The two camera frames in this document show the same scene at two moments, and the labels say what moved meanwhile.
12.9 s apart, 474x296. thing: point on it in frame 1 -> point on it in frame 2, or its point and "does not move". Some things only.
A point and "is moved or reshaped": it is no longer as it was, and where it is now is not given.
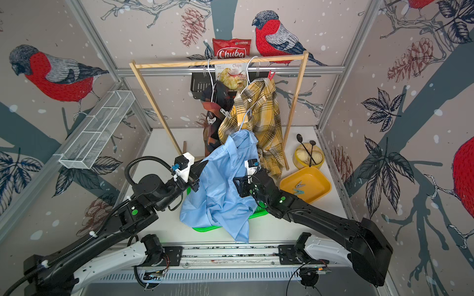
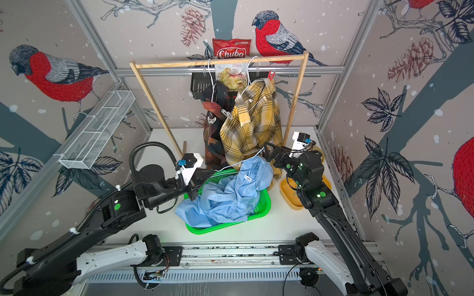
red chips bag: (231, 48) does not move
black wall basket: (199, 82) does not move
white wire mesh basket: (86, 145) does not move
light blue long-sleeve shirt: (219, 203) is moved or reshaped
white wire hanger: (244, 119) -> (241, 162)
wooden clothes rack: (303, 55) does not move
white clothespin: (226, 113) does not move
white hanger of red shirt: (212, 80) does not move
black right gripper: (244, 184) -> (286, 155)
